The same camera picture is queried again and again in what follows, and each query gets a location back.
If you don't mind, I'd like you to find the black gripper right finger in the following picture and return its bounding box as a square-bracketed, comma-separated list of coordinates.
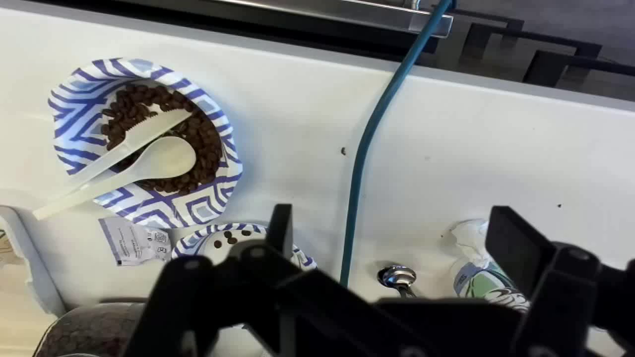
[485, 204, 606, 357]

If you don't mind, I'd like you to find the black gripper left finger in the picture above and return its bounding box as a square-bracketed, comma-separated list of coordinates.
[227, 202, 346, 313]

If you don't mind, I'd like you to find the white foam container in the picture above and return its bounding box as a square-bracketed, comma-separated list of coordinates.
[0, 204, 68, 317]

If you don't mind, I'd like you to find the patterned white mug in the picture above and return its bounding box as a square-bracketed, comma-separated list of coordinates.
[453, 257, 533, 313]

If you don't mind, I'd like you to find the small blue patterned paper bowl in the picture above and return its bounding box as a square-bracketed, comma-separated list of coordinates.
[170, 220, 318, 273]

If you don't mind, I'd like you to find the small shiny metal piece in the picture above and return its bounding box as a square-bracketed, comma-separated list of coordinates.
[378, 263, 422, 299]

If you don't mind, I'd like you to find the white plastic spoon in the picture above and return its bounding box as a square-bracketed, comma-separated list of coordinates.
[33, 134, 199, 222]

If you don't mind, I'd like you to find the small white paper packet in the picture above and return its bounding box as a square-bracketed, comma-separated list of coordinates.
[98, 214, 176, 267]

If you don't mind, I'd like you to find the coffee beans pile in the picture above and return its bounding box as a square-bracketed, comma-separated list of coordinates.
[100, 81, 227, 196]

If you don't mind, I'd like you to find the large blue patterned paper plate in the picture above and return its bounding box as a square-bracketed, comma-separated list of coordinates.
[47, 55, 247, 230]

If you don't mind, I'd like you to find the blue cable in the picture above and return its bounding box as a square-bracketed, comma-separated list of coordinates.
[338, 0, 459, 287]

